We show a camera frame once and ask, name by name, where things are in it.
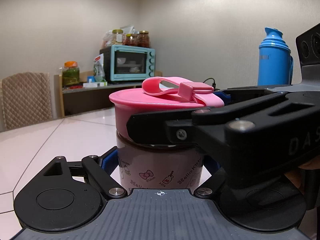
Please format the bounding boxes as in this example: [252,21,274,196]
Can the red chili jar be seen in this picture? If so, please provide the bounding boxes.
[138,30,150,48]
[123,34,138,47]

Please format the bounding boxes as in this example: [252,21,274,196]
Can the quilted beige chair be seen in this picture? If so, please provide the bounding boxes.
[1,72,53,129]

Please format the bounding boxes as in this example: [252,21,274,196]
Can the pink Hello Kitty bottle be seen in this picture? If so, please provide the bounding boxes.
[109,76,224,191]

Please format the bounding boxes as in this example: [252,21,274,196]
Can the pink bottle cap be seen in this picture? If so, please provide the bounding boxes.
[109,76,225,141]

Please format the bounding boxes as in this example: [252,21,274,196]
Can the black charger with cable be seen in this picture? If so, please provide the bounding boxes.
[203,77,220,91]

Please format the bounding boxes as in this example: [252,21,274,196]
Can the pale contents jar gold lid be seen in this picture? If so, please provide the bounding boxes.
[111,29,124,45]

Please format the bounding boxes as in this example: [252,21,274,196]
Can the blue thermos flask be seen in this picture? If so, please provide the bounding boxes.
[258,27,293,86]

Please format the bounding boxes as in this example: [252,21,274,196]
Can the green white snack packet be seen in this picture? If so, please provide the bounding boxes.
[93,54,106,82]

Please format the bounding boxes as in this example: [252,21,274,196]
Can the wooden shelf unit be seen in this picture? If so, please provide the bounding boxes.
[54,70,164,118]

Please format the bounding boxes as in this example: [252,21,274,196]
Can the person right hand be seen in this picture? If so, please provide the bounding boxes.
[285,157,319,190]

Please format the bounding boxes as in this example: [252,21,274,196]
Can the green pickle jar orange lid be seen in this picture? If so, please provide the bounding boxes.
[62,61,80,86]

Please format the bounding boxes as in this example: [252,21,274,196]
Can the teal toaster oven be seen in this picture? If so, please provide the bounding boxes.
[100,45,156,83]

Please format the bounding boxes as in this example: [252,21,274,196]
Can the white medicine box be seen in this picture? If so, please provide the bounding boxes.
[82,82,107,88]

